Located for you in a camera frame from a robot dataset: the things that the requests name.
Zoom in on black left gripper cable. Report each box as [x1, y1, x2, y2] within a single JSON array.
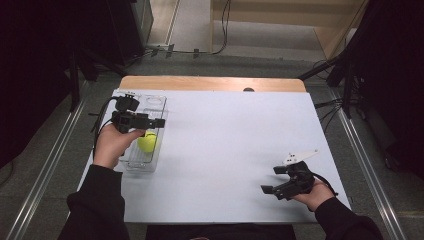
[[89, 95, 122, 158]]

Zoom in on clear plastic container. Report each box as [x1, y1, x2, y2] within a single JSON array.
[[118, 94, 168, 173]]

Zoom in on black cabinet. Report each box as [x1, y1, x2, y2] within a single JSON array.
[[106, 0, 155, 67]]

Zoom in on light wooden shelf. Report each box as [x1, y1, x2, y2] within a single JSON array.
[[209, 0, 369, 62]]

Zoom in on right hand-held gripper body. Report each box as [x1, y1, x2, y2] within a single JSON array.
[[272, 149, 319, 202]]

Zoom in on wooden table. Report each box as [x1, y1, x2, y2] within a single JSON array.
[[118, 75, 307, 93]]

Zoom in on person's left hand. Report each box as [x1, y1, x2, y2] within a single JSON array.
[[92, 123, 147, 170]]

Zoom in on black hanging cables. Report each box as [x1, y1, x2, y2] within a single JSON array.
[[196, 0, 233, 56]]

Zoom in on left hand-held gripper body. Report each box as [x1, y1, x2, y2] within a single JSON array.
[[110, 91, 151, 135]]

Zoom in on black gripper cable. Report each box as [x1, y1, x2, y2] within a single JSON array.
[[312, 171, 340, 198], [89, 95, 122, 158]]

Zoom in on black floor cables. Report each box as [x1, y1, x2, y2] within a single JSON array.
[[314, 97, 345, 132]]

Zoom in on dark curtain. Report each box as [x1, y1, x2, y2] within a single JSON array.
[[0, 0, 116, 169], [344, 0, 424, 179]]

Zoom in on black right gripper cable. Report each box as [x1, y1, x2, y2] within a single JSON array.
[[312, 171, 340, 198]]

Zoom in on black metal stand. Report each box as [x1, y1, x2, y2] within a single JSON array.
[[66, 44, 129, 113], [297, 49, 356, 120]]

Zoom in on metal floor rail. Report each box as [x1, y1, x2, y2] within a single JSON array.
[[6, 81, 89, 240], [328, 88, 408, 240]]

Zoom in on person's right hand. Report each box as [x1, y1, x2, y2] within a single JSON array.
[[291, 179, 335, 212]]

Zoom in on yellow tennis ball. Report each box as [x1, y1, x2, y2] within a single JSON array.
[[136, 131, 158, 154]]

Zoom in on white board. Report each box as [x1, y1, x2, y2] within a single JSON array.
[[65, 89, 352, 224]]

